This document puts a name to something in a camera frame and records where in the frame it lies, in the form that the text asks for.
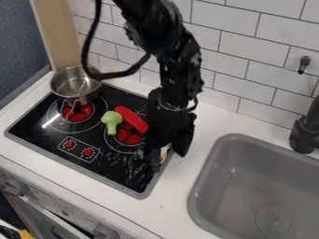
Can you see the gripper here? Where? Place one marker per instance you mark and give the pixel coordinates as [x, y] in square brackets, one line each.
[166, 124]

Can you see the white toy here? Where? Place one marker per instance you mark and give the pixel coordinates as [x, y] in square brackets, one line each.
[165, 154]

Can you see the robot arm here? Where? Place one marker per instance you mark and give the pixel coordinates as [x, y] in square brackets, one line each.
[166, 31]

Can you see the red toy pepper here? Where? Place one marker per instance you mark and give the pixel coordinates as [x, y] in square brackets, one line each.
[132, 123]

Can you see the green toy mushroom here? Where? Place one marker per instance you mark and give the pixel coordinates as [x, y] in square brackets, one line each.
[111, 121]

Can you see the toy stove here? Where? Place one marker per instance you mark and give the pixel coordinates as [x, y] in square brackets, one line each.
[83, 149]

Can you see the toy sink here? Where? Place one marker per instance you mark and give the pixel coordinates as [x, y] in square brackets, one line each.
[261, 193]

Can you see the silver pot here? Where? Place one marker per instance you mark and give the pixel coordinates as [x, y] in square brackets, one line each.
[75, 83]

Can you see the tap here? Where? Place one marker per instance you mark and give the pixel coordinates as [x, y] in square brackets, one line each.
[306, 130]

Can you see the beige wooden board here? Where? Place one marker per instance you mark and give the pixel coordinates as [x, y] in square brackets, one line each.
[58, 31]

